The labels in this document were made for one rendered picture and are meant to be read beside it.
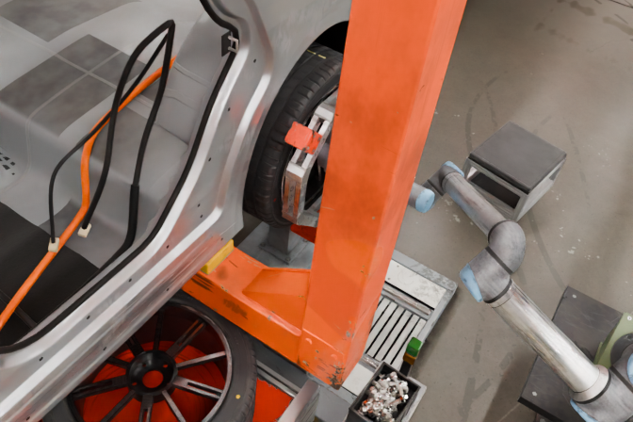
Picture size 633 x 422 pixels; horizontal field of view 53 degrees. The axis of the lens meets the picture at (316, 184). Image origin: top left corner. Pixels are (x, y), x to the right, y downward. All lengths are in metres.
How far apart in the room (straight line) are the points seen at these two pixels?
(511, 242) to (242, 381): 0.95
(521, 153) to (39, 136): 2.22
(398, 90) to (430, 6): 0.18
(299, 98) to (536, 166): 1.60
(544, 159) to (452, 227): 0.56
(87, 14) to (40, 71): 0.35
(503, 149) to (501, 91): 1.07
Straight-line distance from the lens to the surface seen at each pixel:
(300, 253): 2.74
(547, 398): 2.54
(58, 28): 2.53
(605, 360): 2.61
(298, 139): 1.92
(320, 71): 2.07
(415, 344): 2.04
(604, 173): 3.99
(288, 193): 2.08
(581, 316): 2.80
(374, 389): 2.05
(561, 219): 3.59
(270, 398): 2.33
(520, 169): 3.23
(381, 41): 1.17
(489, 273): 2.10
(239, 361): 2.12
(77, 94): 2.23
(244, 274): 2.09
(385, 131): 1.27
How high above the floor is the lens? 2.36
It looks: 45 degrees down
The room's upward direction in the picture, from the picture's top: 8 degrees clockwise
